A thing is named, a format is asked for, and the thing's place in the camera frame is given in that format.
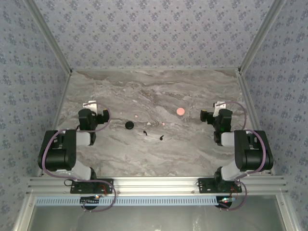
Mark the small black controller board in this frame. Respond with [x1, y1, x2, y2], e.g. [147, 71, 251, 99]
[218, 196, 238, 209]
[80, 195, 101, 205]

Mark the aluminium lower frame leg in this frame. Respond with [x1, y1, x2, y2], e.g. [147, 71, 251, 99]
[13, 193, 37, 231]
[275, 192, 301, 231]

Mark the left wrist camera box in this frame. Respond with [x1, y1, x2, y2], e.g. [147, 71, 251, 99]
[82, 100, 99, 109]

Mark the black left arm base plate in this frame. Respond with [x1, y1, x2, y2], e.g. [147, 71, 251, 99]
[70, 179, 114, 194]

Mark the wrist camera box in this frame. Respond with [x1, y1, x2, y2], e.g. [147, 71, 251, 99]
[213, 101, 227, 116]
[82, 100, 99, 109]

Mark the aluminium corner frame post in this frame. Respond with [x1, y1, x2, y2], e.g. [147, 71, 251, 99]
[238, 0, 286, 74]
[24, 0, 74, 74]

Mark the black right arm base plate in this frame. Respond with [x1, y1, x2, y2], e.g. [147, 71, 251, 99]
[198, 177, 243, 193]

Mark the thin aluminium table edge rail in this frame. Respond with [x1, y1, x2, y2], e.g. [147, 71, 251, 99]
[72, 68, 240, 72]

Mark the slotted grey cable duct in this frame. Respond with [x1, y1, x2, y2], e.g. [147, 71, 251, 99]
[35, 195, 239, 207]

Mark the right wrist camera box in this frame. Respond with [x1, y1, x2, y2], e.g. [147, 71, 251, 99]
[213, 101, 227, 116]

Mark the wide aluminium base rail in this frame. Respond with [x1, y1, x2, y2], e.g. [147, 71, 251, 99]
[26, 176, 289, 195]

